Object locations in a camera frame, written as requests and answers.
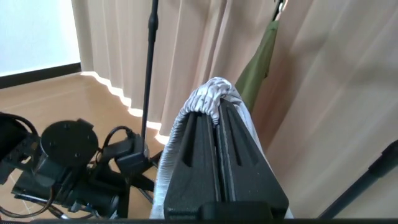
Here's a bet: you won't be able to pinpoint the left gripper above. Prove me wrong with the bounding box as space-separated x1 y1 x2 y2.
14 151 163 218

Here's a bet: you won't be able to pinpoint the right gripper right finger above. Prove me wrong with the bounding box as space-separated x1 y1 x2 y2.
217 99 290 218

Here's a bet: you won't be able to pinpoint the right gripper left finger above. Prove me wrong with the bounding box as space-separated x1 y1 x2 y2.
164 112 220 218

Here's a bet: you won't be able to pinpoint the pale grey shorts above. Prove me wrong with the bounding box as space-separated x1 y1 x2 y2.
149 77 295 220

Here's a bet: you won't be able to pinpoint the green printed shirt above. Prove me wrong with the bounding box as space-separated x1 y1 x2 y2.
234 20 280 113

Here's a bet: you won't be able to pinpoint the pink clothes hanger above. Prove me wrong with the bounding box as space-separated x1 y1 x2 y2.
275 0 289 21

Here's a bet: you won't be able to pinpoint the beige curtain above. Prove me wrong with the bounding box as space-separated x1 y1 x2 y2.
71 0 398 218

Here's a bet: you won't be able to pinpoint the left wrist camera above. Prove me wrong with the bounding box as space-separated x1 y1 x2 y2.
99 125 150 178

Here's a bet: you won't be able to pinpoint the black cable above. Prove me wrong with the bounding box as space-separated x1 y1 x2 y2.
0 186 94 220

